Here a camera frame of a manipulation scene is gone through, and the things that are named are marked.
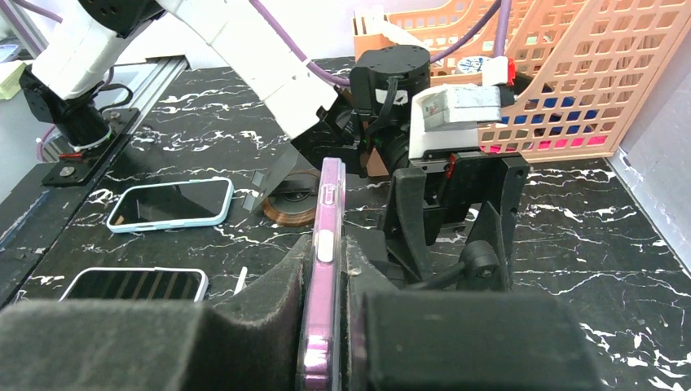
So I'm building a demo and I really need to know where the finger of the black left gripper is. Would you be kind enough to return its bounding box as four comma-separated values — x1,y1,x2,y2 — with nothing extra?
461,201,515,292
379,167,432,282

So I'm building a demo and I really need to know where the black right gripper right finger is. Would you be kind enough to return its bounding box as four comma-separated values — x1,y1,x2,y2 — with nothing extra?
342,237,604,390

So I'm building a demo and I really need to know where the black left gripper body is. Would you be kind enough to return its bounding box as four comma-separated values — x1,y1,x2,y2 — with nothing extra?
394,151,530,238

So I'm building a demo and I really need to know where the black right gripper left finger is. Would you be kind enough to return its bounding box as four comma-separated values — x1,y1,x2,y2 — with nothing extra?
1,235,311,390

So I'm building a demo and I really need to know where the phone with purple clear case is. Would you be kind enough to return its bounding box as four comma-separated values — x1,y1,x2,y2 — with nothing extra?
295,157,346,390

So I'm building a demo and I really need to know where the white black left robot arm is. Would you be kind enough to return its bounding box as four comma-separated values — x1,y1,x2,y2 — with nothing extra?
15,67,307,301

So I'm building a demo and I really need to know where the black folding phone stand left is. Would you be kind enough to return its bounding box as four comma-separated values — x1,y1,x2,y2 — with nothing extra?
241,147,319,227

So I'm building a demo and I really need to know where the phone with lilac case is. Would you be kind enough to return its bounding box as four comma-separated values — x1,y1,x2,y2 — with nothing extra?
60,267,209,302

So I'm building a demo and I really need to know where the phone with blue case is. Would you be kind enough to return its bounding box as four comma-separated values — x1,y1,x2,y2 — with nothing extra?
106,177,235,234

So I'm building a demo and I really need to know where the round tin blue white label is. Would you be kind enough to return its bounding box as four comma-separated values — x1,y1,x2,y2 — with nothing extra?
456,55,491,75

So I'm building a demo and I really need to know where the orange plastic file organizer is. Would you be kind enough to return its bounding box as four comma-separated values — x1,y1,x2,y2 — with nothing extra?
353,1,690,162

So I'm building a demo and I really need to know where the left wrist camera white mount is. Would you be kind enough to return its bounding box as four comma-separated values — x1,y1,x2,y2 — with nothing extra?
408,55,515,160

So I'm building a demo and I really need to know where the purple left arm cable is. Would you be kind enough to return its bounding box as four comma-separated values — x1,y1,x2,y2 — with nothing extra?
11,0,514,87

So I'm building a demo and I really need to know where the aluminium frame rail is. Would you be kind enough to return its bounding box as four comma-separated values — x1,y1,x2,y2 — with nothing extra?
95,56,189,115

